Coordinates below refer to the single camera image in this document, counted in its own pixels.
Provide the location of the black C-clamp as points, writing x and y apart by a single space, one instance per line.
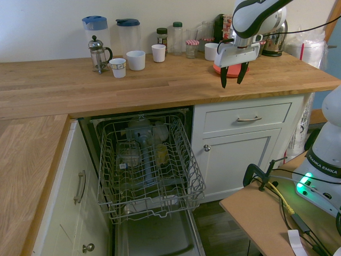
250 170

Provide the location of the clear pitcher dark blue lid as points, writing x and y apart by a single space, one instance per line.
128 34

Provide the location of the red green printed food container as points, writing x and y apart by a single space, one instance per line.
227 26

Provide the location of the glass steel French press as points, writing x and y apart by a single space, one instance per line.
98 54

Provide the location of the round metal door knob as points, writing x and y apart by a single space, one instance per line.
207 148

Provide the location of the stainless steel kettle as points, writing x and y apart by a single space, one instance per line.
277 40

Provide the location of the glass jar checkered lid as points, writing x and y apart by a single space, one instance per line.
192 49
206 41

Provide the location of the patterned paper cup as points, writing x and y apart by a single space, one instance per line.
118 68

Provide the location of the white bowl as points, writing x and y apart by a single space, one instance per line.
161 131

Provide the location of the wide white cup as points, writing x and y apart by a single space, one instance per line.
136 60
211 52

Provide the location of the clear pitcher light blue lid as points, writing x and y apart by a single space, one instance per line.
97 29

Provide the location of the tall white cup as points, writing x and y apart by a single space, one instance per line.
158 53

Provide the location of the round metal cabinet knob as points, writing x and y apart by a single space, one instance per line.
88 248

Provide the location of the steel dishwasher door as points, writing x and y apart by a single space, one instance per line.
157 234

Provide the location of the red plate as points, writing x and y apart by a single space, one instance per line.
233 71

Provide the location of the tall clear glass jar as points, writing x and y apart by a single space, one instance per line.
207 29

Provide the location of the cream cabinet drawer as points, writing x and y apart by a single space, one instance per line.
226 120

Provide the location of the cream cabinet door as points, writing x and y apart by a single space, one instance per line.
239 165

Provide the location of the white plastic wrap bundle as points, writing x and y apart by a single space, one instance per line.
311 50

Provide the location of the cream cabinet front panel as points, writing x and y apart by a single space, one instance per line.
66 218

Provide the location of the yellow plastic cup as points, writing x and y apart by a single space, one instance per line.
161 154

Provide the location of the clear glass lid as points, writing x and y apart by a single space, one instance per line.
139 123

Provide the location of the printed white plastic bag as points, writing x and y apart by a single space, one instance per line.
299 128

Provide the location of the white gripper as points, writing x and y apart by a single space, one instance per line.
237 56

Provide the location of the white paper label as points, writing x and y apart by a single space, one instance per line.
296 242

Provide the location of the clear bottle green cap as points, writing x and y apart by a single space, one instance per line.
177 40

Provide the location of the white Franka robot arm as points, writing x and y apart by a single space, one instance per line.
247 16

